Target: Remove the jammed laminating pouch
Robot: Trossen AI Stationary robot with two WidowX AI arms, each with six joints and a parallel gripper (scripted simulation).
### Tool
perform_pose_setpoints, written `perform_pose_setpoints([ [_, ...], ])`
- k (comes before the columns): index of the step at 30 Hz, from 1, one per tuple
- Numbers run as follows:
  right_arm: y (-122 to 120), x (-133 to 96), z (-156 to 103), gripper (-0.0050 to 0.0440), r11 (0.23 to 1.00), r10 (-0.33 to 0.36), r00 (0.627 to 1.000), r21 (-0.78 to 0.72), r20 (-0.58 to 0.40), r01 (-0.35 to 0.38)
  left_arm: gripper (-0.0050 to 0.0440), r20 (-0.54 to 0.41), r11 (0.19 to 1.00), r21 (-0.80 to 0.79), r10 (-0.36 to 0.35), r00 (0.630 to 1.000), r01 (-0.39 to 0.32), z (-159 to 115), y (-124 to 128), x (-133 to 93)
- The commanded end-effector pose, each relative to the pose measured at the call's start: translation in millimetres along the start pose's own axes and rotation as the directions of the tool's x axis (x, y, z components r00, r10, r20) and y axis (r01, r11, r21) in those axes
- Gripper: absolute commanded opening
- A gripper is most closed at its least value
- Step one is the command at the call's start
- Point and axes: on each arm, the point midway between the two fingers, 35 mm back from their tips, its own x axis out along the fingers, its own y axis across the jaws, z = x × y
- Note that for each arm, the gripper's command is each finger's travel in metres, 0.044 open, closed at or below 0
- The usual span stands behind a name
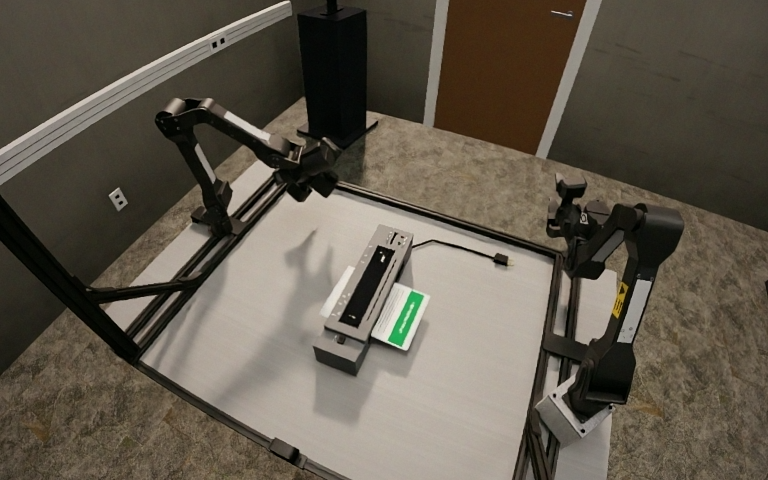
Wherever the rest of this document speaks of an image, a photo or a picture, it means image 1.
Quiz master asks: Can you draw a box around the white printed sheet with green banner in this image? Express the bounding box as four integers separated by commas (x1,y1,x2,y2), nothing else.
319,266,430,351

